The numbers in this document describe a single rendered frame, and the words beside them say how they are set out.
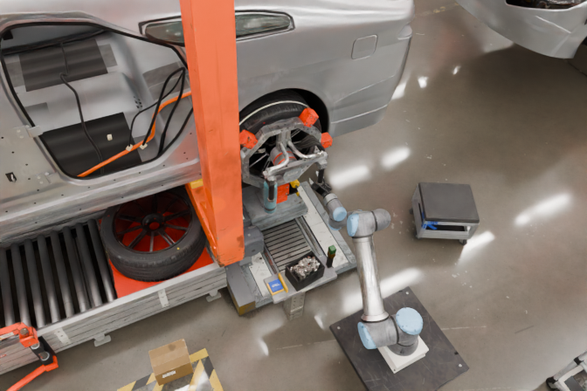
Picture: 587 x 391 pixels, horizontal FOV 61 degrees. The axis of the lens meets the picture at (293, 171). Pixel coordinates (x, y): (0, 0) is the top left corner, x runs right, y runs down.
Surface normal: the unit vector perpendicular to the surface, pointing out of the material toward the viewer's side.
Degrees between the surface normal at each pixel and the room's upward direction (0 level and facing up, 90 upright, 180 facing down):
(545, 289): 0
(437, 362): 0
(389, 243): 0
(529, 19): 89
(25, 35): 88
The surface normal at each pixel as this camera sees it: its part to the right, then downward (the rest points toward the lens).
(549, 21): -0.41, 0.66
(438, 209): 0.05, -0.66
